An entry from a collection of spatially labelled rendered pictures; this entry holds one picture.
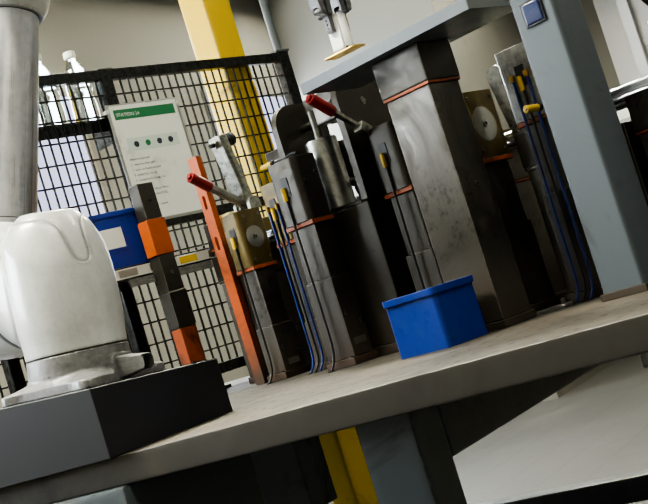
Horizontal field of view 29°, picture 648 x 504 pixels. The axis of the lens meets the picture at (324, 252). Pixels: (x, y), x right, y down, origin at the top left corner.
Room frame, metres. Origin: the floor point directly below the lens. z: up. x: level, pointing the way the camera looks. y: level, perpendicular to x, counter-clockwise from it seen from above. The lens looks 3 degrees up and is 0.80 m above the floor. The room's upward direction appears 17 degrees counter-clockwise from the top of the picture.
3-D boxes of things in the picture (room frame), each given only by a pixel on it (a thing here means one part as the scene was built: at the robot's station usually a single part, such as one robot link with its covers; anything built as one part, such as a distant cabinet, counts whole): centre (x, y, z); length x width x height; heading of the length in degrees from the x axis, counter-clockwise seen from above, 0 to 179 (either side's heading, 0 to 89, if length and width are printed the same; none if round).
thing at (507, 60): (1.93, -0.40, 0.90); 0.13 x 0.08 x 0.41; 134
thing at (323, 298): (2.18, 0.02, 0.89); 0.09 x 0.08 x 0.38; 134
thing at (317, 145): (2.23, -0.08, 0.95); 0.18 x 0.13 x 0.49; 44
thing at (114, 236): (2.78, 0.50, 1.10); 0.30 x 0.17 x 0.13; 126
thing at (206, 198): (2.60, 0.20, 0.95); 0.03 x 0.01 x 0.50; 44
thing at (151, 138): (3.10, 0.33, 1.30); 0.23 x 0.02 x 0.31; 134
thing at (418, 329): (1.84, -0.13, 0.75); 0.11 x 0.10 x 0.09; 44
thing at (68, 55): (3.10, 0.47, 1.53); 0.07 x 0.07 x 0.20
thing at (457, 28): (1.90, -0.22, 1.16); 0.37 x 0.14 x 0.02; 44
